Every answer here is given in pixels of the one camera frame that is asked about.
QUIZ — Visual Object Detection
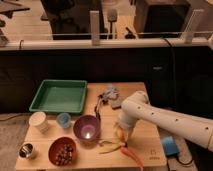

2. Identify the blue box on floor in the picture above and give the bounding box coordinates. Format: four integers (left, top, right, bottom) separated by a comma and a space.
161, 136, 179, 157

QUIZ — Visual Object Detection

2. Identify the purple bowl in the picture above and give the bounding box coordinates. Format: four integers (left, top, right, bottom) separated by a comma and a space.
73, 115, 101, 143

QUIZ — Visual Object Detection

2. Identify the white rail post right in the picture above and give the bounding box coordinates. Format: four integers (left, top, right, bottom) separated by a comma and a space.
181, 9, 204, 43

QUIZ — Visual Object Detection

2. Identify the black cable on table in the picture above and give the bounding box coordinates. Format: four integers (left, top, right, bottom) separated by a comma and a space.
94, 94, 105, 120

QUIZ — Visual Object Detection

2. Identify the white rail post left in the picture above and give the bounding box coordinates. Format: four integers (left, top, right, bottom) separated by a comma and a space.
90, 11, 100, 46

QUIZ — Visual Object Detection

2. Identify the white rail post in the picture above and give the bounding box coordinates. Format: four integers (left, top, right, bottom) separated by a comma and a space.
181, 9, 204, 43
90, 11, 100, 46

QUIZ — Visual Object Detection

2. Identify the black office chair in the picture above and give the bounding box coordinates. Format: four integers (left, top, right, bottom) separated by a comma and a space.
40, 0, 105, 40

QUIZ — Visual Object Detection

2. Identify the grey crumpled cloth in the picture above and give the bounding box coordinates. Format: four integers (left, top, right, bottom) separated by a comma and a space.
102, 85, 119, 102

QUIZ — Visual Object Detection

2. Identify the white paper cup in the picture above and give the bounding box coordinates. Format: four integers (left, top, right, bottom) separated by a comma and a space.
29, 112, 49, 133

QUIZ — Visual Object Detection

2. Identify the orange carrot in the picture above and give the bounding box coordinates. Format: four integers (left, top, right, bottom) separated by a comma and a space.
120, 146, 144, 171

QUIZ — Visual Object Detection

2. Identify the wooden board table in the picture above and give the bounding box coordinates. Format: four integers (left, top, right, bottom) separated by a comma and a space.
15, 83, 166, 171

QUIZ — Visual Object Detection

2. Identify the red yellow apple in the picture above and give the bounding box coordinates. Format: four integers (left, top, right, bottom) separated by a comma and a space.
116, 127, 125, 142

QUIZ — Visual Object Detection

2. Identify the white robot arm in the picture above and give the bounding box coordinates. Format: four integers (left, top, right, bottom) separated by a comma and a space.
117, 91, 213, 152

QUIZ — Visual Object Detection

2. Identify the brown bowl with nuts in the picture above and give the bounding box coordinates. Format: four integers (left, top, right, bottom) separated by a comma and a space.
48, 137, 77, 166

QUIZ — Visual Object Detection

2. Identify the white horizontal rail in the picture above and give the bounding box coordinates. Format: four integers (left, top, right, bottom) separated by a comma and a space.
0, 37, 213, 51

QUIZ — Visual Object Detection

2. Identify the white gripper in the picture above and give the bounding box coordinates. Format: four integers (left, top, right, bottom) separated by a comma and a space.
115, 124, 132, 140

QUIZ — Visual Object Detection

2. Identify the blue plastic cup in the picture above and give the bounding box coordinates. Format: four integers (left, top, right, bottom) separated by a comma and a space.
56, 113, 71, 129

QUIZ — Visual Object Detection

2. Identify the small metal cup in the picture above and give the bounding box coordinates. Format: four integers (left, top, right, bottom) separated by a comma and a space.
19, 143, 37, 159

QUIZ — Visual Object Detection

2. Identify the green plastic tray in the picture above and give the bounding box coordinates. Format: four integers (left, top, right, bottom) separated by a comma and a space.
29, 79, 87, 115

